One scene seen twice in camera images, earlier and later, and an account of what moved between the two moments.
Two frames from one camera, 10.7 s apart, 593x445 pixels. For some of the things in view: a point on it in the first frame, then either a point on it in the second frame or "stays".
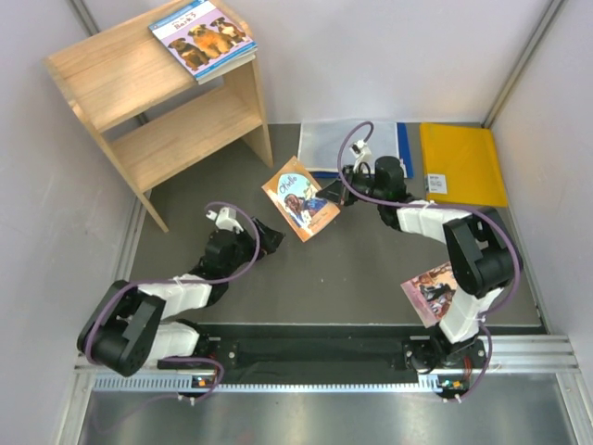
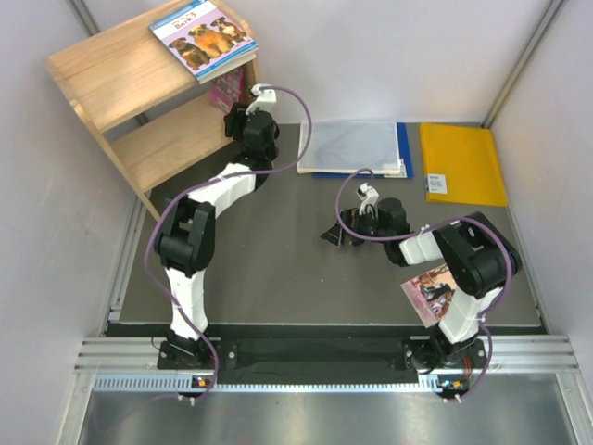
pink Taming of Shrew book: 430,293 stays
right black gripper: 339,191 -> 352,219
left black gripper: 270,239 -> 234,121
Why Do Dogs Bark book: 203,36 stays
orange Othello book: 296,196 -> 226,88
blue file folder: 404,155 stays
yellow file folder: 461,166 stays
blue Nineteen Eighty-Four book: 230,62 stays
